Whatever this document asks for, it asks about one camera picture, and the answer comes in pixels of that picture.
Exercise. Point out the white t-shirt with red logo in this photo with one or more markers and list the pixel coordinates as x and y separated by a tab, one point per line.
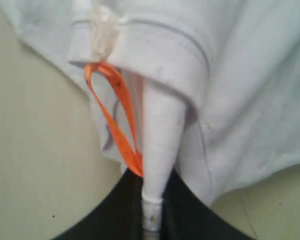
208	88

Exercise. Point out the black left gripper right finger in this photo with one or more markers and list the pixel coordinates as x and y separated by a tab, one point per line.
186	218

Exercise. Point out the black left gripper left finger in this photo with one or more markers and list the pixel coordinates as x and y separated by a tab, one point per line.
117	217

